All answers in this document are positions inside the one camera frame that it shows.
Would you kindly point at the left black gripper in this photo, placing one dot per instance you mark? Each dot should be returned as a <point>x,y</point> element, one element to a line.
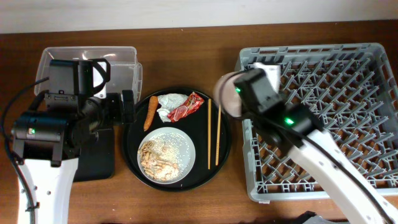
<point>118,115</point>

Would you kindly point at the orange carrot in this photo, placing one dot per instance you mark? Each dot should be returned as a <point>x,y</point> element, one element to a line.
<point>152,107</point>

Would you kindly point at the white paper napkin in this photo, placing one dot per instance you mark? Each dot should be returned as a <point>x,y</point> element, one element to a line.
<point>168,103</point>

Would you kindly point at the grey plate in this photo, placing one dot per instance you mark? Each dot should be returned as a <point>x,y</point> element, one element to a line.
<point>188,159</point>

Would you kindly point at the red snack wrapper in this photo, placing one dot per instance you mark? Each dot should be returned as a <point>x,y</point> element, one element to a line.
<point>189,106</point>

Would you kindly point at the wooden chopstick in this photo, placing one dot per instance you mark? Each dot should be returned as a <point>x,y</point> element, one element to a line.
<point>209,134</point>
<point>218,136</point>

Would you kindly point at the pink white bowl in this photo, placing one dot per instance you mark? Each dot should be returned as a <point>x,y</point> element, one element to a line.
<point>225,94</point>

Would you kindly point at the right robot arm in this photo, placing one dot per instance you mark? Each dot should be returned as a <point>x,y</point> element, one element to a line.
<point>298,133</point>

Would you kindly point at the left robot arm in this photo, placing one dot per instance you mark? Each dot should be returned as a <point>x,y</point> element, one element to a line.
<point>62,139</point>

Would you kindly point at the clear plastic waste bin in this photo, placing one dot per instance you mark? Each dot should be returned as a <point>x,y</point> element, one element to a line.
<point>126,71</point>

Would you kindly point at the grey dishwasher rack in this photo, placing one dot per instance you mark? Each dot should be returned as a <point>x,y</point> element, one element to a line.
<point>352,89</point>

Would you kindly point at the black rectangular tray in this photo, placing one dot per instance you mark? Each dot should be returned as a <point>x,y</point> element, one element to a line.
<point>97,158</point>

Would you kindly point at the food scraps rice and nuts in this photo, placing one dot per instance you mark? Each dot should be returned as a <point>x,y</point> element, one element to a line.
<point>161,157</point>

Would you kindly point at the round black serving tray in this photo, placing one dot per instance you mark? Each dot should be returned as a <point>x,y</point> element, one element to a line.
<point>195,126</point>

